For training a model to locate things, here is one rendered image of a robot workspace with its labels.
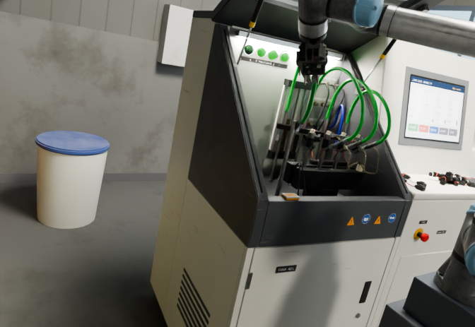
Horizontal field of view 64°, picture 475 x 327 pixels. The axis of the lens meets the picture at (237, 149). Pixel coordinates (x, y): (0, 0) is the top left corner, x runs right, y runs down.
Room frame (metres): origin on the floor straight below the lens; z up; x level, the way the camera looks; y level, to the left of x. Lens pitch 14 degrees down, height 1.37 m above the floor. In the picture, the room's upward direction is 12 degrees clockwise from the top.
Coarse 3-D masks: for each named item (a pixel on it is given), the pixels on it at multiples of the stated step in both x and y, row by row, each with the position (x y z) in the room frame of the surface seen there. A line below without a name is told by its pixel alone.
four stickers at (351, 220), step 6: (348, 216) 1.26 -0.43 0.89; (354, 216) 1.27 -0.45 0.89; (366, 216) 1.30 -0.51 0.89; (378, 216) 1.33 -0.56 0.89; (390, 216) 1.36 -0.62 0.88; (396, 216) 1.37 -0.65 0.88; (348, 222) 1.26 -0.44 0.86; (354, 222) 1.27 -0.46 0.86; (366, 222) 1.30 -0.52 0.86; (378, 222) 1.33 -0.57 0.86
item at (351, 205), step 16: (272, 208) 1.10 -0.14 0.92; (288, 208) 1.13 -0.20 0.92; (304, 208) 1.16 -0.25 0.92; (320, 208) 1.19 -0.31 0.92; (336, 208) 1.22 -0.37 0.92; (352, 208) 1.26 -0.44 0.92; (368, 208) 1.30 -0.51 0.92; (384, 208) 1.34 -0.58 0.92; (400, 208) 1.38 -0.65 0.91; (272, 224) 1.10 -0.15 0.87; (288, 224) 1.13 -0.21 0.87; (304, 224) 1.16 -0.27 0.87; (320, 224) 1.20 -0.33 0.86; (336, 224) 1.23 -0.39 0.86; (368, 224) 1.31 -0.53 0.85; (384, 224) 1.35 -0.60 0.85; (272, 240) 1.11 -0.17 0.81; (288, 240) 1.14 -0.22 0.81; (304, 240) 1.17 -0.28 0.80; (320, 240) 1.21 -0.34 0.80; (336, 240) 1.24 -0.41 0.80
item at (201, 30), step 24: (192, 24) 1.80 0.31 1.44; (192, 48) 1.75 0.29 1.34; (192, 72) 1.71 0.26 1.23; (192, 96) 1.67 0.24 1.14; (192, 120) 1.62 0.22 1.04; (192, 144) 1.58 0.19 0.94; (168, 168) 1.81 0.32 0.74; (168, 192) 1.76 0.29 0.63; (168, 216) 1.71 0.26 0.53; (168, 240) 1.66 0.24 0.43; (168, 264) 1.62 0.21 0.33
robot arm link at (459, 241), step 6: (474, 204) 0.88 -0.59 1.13; (468, 210) 0.89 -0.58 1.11; (474, 210) 0.87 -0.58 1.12; (468, 216) 0.88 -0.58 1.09; (468, 222) 0.86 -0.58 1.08; (462, 228) 0.88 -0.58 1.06; (468, 228) 0.83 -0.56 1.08; (462, 234) 0.86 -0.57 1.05; (462, 240) 0.84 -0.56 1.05; (456, 246) 0.88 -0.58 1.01; (462, 246) 0.86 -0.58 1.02; (462, 252) 0.86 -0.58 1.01
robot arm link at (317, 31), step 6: (330, 18) 1.01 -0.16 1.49; (300, 24) 1.00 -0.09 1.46; (324, 24) 1.00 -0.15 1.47; (300, 30) 1.02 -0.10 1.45; (306, 30) 1.00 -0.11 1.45; (312, 30) 1.00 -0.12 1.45; (318, 30) 1.00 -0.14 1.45; (324, 30) 1.01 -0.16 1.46; (306, 36) 1.01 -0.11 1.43; (312, 36) 1.01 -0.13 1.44; (318, 36) 1.01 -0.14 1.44
